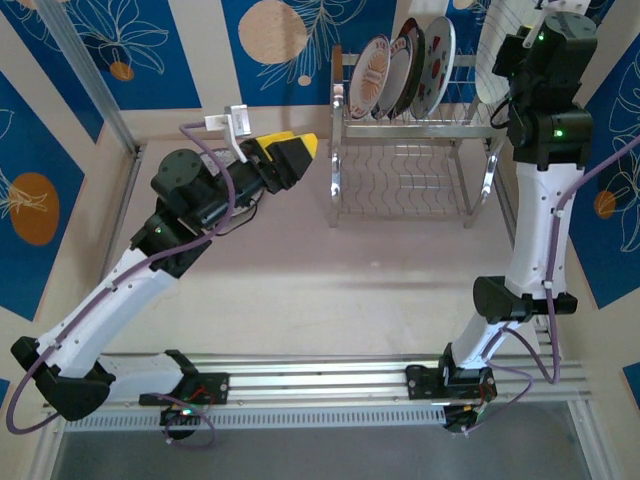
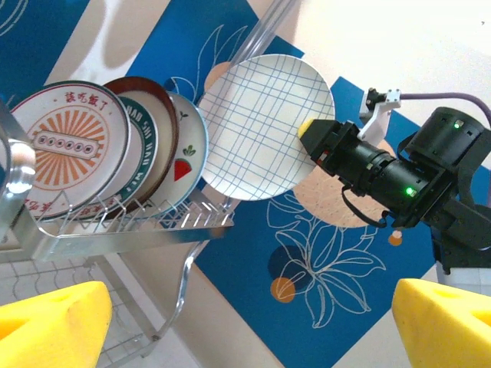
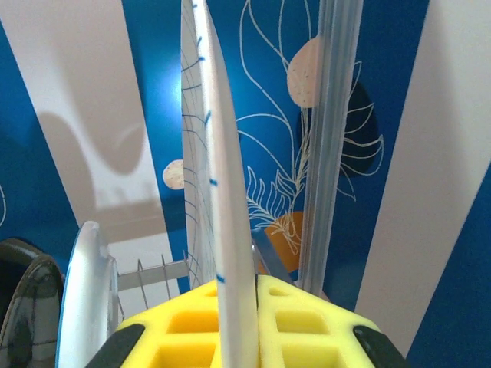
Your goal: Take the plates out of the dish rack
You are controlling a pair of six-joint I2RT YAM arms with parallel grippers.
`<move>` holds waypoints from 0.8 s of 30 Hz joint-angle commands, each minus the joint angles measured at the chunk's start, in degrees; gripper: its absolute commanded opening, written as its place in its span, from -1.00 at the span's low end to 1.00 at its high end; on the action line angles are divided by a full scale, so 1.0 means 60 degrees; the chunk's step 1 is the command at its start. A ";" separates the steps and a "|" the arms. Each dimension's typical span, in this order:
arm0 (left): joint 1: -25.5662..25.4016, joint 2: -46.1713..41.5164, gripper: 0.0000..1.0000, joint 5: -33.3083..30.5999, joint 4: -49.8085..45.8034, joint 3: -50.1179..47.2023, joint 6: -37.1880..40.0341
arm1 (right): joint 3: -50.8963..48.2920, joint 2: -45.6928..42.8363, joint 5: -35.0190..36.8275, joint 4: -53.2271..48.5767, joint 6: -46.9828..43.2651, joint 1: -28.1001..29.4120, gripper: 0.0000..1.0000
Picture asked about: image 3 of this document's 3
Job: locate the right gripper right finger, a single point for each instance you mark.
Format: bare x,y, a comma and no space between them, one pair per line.
307,329

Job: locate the white strawberry print plate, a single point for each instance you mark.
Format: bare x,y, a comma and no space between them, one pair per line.
88,287

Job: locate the aluminium frame post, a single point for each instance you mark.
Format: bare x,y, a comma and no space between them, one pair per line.
330,115

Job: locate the black plate red rim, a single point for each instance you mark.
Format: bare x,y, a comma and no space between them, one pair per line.
27,306

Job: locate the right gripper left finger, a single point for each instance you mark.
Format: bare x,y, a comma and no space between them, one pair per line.
172,329

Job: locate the steel two-tier dish rack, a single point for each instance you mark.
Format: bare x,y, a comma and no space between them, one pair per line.
153,275

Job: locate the white blue grid plate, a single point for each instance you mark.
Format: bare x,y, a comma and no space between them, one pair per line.
215,153

